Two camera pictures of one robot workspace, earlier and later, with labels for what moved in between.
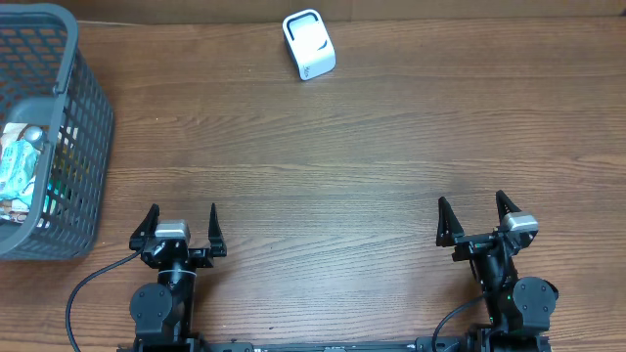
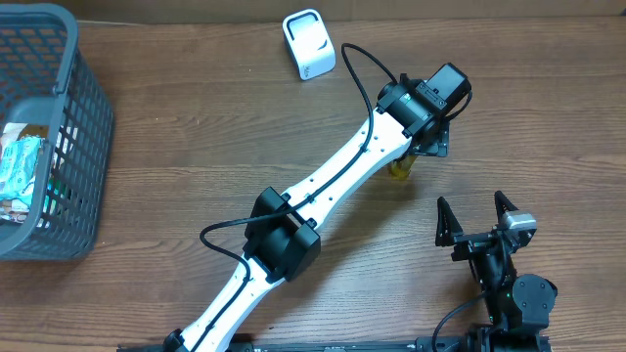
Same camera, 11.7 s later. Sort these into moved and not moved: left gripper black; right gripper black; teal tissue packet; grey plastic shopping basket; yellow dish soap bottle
Moved: yellow dish soap bottle; left gripper black
Not moved: right gripper black; teal tissue packet; grey plastic shopping basket
